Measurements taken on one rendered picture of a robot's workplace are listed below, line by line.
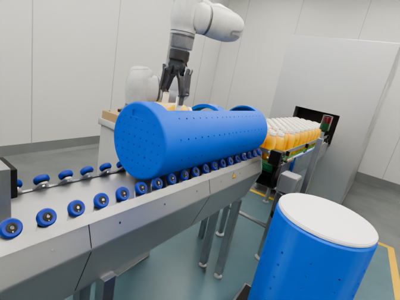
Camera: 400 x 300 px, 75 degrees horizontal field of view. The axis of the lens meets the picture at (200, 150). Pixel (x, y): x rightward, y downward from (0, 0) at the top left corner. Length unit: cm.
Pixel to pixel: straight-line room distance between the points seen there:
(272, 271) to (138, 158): 57
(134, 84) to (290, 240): 116
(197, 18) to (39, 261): 85
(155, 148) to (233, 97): 551
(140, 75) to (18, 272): 112
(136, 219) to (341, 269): 61
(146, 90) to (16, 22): 227
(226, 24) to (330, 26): 499
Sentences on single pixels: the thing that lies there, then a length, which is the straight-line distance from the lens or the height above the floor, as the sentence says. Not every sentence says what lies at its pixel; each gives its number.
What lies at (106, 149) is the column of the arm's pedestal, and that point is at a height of 82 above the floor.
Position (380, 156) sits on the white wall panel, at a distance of 582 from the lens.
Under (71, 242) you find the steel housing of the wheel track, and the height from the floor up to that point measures 88.
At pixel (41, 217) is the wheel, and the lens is 74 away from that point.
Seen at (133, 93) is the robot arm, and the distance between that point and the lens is 157.
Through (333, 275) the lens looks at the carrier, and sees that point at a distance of 82.
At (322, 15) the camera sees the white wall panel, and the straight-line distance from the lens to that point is 605.
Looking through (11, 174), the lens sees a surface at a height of 107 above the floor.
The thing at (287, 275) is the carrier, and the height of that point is 88.
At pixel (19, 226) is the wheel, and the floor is 96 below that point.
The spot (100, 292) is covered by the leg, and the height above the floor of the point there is 57.
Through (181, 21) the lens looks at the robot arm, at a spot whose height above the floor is 152.
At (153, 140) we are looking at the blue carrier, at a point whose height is 112.
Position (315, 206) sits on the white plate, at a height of 104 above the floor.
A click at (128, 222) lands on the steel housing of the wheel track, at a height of 87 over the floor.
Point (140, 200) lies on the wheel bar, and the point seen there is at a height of 92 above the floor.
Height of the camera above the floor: 137
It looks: 16 degrees down
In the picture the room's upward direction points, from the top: 11 degrees clockwise
